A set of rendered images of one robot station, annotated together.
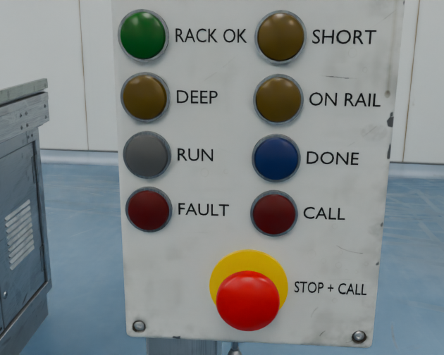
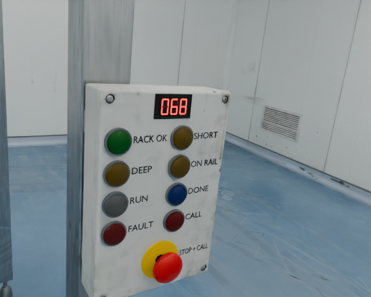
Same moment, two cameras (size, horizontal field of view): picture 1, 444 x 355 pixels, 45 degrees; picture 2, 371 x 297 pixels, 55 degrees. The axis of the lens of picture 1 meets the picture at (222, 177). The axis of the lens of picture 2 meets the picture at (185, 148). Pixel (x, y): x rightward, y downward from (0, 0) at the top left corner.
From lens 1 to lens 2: 0.24 m
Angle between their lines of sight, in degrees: 37
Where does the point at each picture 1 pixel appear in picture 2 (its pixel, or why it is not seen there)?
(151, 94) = (122, 172)
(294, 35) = (190, 137)
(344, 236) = (200, 223)
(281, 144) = (181, 188)
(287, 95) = (185, 165)
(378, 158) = (215, 185)
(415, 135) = not seen: hidden behind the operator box
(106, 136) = not seen: outside the picture
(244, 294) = (170, 265)
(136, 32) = (118, 141)
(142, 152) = (116, 204)
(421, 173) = not seen: hidden behind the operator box
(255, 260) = (164, 246)
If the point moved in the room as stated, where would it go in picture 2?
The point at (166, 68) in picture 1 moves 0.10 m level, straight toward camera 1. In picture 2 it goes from (128, 157) to (191, 188)
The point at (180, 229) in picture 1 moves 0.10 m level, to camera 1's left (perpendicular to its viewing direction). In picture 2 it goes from (128, 239) to (40, 264)
